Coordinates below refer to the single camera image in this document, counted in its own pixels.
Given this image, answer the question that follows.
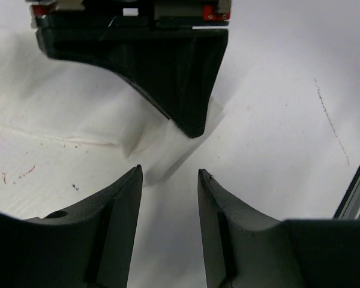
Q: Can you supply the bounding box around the white sock pair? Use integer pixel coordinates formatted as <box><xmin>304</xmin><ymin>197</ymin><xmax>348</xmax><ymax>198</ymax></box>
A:
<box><xmin>0</xmin><ymin>29</ymin><xmax>224</xmax><ymax>186</ymax></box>

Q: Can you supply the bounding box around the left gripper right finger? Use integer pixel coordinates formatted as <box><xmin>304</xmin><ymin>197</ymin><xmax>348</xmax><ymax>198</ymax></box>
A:
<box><xmin>197</xmin><ymin>169</ymin><xmax>360</xmax><ymax>287</ymax></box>

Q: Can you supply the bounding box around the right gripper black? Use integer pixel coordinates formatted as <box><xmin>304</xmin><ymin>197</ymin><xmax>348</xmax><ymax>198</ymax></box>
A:
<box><xmin>27</xmin><ymin>0</ymin><xmax>232</xmax><ymax>138</ymax></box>

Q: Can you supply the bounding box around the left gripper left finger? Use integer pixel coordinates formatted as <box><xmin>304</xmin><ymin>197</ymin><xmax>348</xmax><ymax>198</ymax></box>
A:
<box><xmin>0</xmin><ymin>166</ymin><xmax>143</xmax><ymax>287</ymax></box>

